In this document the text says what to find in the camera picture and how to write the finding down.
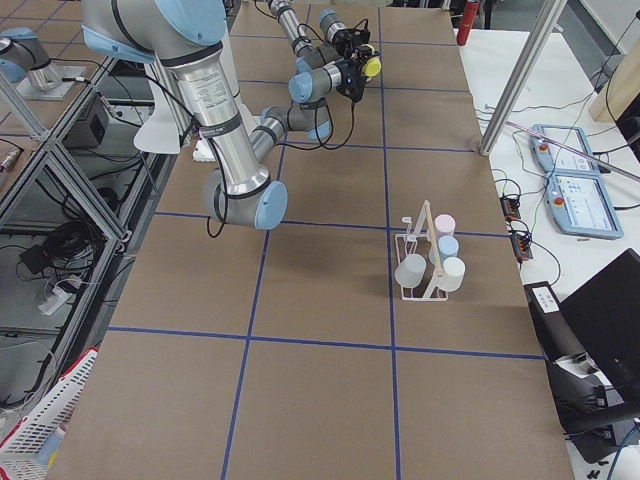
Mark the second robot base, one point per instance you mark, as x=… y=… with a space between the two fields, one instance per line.
x=26 y=64

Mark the pink plastic cup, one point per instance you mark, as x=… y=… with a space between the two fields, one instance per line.
x=444 y=225

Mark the pale mint white cup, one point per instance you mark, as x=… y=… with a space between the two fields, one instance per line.
x=454 y=271

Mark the aluminium frame column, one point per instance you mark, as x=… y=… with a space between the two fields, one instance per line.
x=536 y=41

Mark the teach pendant with red button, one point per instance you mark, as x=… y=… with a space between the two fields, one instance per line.
x=550 y=156

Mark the black computer monitor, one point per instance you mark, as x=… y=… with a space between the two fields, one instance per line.
x=603 y=314

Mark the yellow plastic cup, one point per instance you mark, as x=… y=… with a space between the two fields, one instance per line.
x=373 y=67

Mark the white plastic basket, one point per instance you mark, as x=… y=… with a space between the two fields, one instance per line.
x=30 y=449

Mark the red cylinder tube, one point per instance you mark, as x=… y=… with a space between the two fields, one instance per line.
x=466 y=24

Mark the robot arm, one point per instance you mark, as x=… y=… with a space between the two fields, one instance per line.
x=310 y=35
x=240 y=191

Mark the grey plastic cup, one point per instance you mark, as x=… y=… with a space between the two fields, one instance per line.
x=410 y=271

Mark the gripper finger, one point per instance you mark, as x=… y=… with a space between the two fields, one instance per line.
x=361 y=56

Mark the black power adapter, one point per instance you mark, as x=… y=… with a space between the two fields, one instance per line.
x=89 y=129

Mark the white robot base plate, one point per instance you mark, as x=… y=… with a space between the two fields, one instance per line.
x=192 y=78

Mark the white wire cup rack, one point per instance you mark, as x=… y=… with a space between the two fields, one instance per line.
x=419 y=237

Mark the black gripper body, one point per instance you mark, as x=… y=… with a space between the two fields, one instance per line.
x=353 y=72
x=346 y=40

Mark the dark labelled box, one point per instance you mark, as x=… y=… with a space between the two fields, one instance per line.
x=556 y=338

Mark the light blue cup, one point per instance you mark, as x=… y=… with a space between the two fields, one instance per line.
x=448 y=247

